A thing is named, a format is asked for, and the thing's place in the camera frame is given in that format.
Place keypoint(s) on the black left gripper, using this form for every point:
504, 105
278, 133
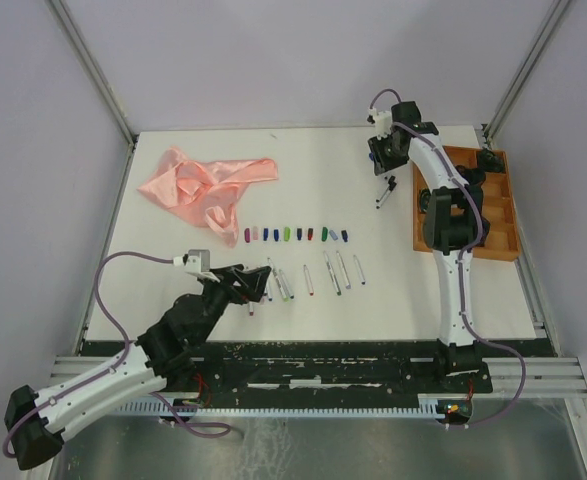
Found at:
255, 279

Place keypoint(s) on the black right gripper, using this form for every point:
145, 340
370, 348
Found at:
379, 161

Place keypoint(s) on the lime green capped marker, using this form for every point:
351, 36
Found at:
278, 280

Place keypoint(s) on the lavender capped marker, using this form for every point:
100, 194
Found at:
343, 270

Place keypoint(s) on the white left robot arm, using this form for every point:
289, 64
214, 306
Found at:
40, 422

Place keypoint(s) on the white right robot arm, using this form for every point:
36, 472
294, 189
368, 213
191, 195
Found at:
452, 224

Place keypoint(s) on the black capped marker right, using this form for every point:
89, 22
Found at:
388, 195

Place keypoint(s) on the black capped marker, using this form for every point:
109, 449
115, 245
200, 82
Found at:
385, 192
388, 195

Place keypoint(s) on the blue yellow rolled tie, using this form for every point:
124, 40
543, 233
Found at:
423, 200

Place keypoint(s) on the black capped marker left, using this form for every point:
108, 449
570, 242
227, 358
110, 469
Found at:
385, 192

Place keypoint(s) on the dark rolled tie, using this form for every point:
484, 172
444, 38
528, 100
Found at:
490, 162
474, 177

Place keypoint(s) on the dark rolled tie top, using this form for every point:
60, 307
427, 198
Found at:
490, 162

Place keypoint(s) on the orange wooden divider tray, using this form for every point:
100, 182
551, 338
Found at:
502, 242

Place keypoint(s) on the pink satin cloth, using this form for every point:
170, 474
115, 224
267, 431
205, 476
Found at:
205, 194

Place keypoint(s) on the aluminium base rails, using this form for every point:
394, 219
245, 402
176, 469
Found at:
546, 378

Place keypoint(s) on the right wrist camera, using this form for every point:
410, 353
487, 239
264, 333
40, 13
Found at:
382, 122

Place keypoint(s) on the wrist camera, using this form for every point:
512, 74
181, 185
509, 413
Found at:
382, 122
196, 262

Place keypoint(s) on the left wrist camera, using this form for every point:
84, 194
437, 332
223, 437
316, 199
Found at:
196, 262

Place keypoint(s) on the aluminium frame post right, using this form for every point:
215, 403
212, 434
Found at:
550, 25

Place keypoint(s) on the aluminium frame post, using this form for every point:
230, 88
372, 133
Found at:
550, 25
71, 30

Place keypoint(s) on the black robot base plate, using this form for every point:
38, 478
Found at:
232, 367

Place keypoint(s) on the light blue cable duct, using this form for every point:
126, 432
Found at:
302, 402

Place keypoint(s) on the aluminium frame post left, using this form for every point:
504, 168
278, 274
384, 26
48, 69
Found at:
71, 30

